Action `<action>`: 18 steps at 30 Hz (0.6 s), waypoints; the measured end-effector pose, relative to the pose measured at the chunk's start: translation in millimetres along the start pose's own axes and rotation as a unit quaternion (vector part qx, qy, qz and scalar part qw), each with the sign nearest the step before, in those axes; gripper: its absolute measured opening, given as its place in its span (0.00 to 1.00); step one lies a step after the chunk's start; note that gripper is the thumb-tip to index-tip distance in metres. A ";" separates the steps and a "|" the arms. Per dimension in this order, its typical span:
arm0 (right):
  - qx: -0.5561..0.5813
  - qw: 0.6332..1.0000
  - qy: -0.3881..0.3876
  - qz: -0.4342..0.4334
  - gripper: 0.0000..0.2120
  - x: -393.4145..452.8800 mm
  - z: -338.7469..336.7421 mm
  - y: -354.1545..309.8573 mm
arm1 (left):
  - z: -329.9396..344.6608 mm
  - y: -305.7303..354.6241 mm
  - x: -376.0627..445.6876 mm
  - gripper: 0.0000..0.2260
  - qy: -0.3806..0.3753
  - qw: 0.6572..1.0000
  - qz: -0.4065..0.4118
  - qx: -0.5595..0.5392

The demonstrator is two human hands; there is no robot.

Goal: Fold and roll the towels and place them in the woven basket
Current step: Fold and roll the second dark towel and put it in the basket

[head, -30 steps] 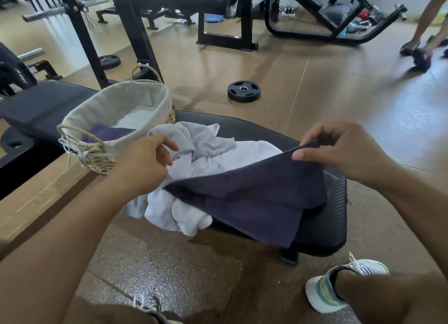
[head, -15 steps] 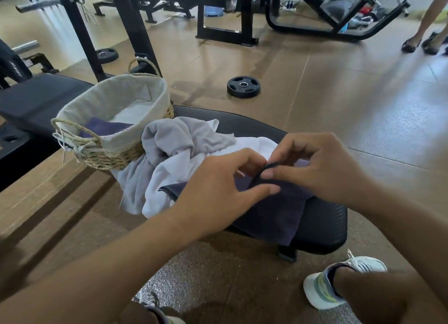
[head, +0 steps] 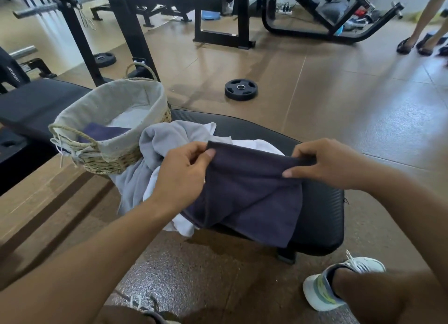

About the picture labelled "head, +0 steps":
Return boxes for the person's left hand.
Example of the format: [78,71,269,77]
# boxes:
[150,141,217,214]

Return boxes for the person's right hand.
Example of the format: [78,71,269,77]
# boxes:
[282,138,377,192]

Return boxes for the white towel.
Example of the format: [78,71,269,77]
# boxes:
[142,122,285,238]
[106,105,153,129]

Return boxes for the light grey towel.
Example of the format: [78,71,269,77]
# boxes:
[110,120,231,216]

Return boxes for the dark purple towel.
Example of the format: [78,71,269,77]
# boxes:
[77,122,131,143]
[182,141,315,248]

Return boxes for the woven basket with white liner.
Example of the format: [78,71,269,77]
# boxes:
[48,62,172,175]

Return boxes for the person's left forearm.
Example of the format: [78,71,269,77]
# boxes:
[0,198,175,324]

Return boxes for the person's right forearm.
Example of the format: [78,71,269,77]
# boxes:
[365,161,448,275]

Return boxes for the person's left white shoe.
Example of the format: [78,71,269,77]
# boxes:
[129,294,181,324]

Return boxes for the person's white shoe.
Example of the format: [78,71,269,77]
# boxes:
[302,250,386,312]
[129,294,181,324]

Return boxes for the person's right white shoe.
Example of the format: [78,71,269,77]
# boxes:
[302,250,386,312]

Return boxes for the person's right leg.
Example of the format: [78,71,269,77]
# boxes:
[332,268,448,324]

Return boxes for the person's leg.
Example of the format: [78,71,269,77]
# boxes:
[332,268,448,324]
[94,305,158,324]

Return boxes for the person's left leg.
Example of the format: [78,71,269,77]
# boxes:
[94,305,158,324]

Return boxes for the black padded weight bench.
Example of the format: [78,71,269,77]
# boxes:
[0,78,345,264]

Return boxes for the black rubber weight plate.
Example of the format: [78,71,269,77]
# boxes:
[224,78,259,101]
[93,52,117,68]

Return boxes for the black steel base beam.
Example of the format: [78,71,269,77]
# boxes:
[0,142,58,197]

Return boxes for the large black weight plate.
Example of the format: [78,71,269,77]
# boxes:
[0,133,28,160]

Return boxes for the black steel squat rack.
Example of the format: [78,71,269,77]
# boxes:
[12,0,161,87]

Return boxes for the yellow green cushion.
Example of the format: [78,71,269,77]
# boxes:
[407,12,441,24]

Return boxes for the black bumper plate white print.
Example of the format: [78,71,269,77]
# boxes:
[0,46,30,94]

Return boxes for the silver steel barbell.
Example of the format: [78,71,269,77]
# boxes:
[8,45,38,60]
[12,0,105,19]

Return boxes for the black bench press frame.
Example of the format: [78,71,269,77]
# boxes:
[122,0,256,51]

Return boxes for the black barbell stand frame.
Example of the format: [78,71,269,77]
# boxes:
[21,58,58,80]

